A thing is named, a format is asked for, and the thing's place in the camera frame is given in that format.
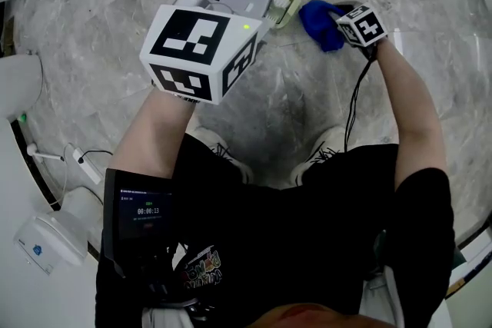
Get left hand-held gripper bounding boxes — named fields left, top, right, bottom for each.
left=138, top=0, right=286, bottom=105

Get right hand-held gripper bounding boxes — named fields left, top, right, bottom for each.
left=330, top=0, right=389, bottom=48

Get blue cloth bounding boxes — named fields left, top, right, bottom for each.
left=298, top=0, right=347, bottom=53

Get person's left forearm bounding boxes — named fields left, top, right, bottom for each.
left=107, top=89, right=198, bottom=182

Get person's right forearm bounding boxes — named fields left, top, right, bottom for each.
left=374, top=37, right=449, bottom=182

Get white toilet with closed lid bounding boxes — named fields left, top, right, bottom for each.
left=0, top=53, right=45, bottom=128

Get person's right white shoe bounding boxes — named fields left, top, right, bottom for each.
left=289, top=126, right=347, bottom=186

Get person's black trousers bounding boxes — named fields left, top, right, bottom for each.
left=179, top=133, right=400, bottom=197

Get person's black shirt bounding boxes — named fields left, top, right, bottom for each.
left=93, top=164, right=457, bottom=328

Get white power strip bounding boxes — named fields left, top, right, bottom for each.
left=72, top=146, right=102, bottom=186

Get black chest screen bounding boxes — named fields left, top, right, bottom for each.
left=102, top=167, right=175, bottom=278

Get person's chin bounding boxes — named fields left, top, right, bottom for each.
left=251, top=302, right=401, bottom=328

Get small white label box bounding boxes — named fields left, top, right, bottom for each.
left=12, top=211, right=90, bottom=277

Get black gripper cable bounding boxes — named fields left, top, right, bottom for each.
left=343, top=45, right=377, bottom=154

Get black power cable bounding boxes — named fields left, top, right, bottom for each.
left=81, top=148, right=115, bottom=160

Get white low frame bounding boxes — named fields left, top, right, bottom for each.
left=445, top=214, right=492, bottom=300

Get grey harness strap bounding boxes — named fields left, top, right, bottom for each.
left=141, top=305, right=186, bottom=328
left=360, top=263, right=405, bottom=328

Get black screen mount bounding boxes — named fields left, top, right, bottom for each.
left=145, top=253, right=216, bottom=322

